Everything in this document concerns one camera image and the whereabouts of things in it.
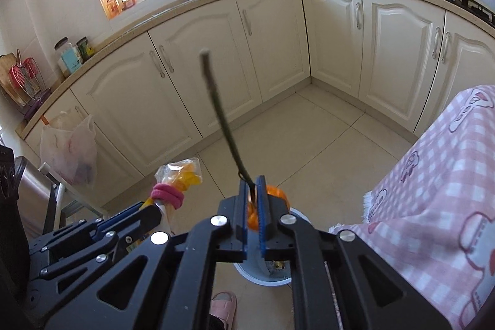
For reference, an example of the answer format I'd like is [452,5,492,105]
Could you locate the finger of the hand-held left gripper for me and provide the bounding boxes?
[29,200,145,257]
[33,203,163,290]

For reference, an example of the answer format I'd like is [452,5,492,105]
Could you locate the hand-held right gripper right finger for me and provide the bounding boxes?
[253,175,453,330]

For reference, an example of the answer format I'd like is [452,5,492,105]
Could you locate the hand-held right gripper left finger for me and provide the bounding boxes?
[44,182,250,330]

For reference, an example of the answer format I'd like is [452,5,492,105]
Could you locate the orange peel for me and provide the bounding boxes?
[247,183,291,232]

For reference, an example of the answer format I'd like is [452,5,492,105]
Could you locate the pink hair tie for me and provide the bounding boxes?
[151,182,185,209]

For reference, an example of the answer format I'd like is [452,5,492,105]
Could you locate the clear plastic bag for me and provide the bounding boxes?
[145,158,204,234]

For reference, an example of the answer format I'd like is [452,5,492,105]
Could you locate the pale blue waste bin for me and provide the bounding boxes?
[232,207,300,287]

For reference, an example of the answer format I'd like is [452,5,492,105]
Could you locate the dark green plant stem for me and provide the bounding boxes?
[199,49,258,199]

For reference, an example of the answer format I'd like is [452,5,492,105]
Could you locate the stainless steel canister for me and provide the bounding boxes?
[15,156,55,234]

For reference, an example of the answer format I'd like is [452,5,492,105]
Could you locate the metal step stool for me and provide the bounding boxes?
[39,162,107,238]

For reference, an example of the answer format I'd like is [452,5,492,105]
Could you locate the hanging translucent plastic bag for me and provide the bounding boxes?
[40,111,98,187]

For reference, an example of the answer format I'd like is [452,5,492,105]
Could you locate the pink slipper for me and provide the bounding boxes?
[211,291,237,330]

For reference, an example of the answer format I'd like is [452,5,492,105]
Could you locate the cream kitchen cabinets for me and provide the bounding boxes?
[21,0,495,207]

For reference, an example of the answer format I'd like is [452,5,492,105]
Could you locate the clear jar with blue label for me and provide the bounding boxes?
[54,37,84,77]

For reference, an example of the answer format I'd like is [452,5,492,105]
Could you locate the rack with red utensils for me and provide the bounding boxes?
[8,49,53,122]

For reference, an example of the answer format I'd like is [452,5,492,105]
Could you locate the wooden cutting board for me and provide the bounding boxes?
[0,52,28,106]

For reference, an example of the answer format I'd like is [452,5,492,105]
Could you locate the dark jar with yellow label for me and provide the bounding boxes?
[76,37,95,62]

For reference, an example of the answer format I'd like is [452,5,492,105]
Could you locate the pink checked tablecloth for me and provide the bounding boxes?
[329,84,495,330]

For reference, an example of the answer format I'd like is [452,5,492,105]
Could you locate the orange dish soap bottle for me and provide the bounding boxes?
[101,0,120,19]

